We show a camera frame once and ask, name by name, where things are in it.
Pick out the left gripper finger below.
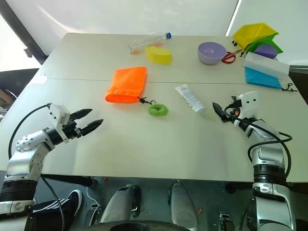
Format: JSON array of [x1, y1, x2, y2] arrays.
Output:
[[71, 108, 93, 120], [81, 118, 104, 137]]

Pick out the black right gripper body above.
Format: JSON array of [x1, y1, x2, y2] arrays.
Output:
[[225, 96, 242, 122]]

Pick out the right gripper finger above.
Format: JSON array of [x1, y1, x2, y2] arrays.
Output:
[[212, 102, 225, 116], [217, 112, 229, 124]]

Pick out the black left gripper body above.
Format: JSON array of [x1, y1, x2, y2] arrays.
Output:
[[63, 118, 84, 141]]

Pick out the white squeeze tube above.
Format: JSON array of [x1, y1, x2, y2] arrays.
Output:
[[174, 84, 206, 115]]

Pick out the purple plastic bowl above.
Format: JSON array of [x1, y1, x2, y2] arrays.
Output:
[[197, 41, 228, 66]]

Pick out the translucent white box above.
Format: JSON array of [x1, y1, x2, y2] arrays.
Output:
[[241, 52, 290, 80]]

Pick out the purple foam block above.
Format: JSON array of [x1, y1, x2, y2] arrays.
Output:
[[254, 44, 277, 59]]

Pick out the black sneaker white sole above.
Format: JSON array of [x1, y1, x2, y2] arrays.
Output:
[[66, 189, 83, 218]]

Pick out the brown cardboard box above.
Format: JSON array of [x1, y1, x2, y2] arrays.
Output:
[[0, 88, 18, 107]]

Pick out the yellow foam block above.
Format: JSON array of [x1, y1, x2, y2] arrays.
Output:
[[145, 46, 173, 65]]

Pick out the silver robot left leg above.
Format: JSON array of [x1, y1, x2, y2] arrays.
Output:
[[99, 184, 141, 224]]

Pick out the silver robot leg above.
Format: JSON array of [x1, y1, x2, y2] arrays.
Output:
[[99, 184, 141, 224], [169, 182, 201, 231]]

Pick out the black trouser leg white stripes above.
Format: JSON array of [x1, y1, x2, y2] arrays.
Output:
[[30, 198, 75, 231]]

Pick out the clear plastic bottle blue cap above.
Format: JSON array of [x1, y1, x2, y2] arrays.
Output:
[[128, 32, 173, 56]]

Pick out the silver robot right leg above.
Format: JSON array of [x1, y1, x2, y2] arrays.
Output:
[[169, 182, 201, 231]]

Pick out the black slanted pole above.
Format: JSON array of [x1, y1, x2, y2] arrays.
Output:
[[0, 0, 50, 65]]

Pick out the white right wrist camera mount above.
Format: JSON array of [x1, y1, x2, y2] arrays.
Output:
[[233, 91, 259, 127]]

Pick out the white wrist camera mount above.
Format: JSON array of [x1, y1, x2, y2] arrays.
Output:
[[47, 103, 71, 142], [233, 91, 259, 127]]

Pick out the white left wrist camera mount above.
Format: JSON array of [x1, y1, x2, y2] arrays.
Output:
[[47, 103, 71, 142]]

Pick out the blue pouch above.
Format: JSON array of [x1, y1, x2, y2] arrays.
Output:
[[244, 66, 298, 92]]

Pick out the black table frame bar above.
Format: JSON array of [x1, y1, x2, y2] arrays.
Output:
[[41, 175, 97, 189]]

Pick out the red handled scissors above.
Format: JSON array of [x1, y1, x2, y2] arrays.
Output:
[[221, 49, 243, 64]]

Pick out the orange drawstring pouch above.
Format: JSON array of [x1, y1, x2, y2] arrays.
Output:
[[104, 66, 154, 107]]

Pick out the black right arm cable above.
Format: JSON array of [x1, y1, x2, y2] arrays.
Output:
[[223, 105, 293, 187]]

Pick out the green ring toy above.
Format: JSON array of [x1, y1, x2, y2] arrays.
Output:
[[148, 103, 169, 117]]

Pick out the white floor cable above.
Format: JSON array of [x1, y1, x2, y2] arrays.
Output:
[[86, 186, 101, 210]]

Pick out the green bag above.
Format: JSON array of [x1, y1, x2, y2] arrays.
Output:
[[244, 33, 284, 56]]

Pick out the yellow bag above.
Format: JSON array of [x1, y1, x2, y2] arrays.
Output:
[[231, 22, 279, 50]]

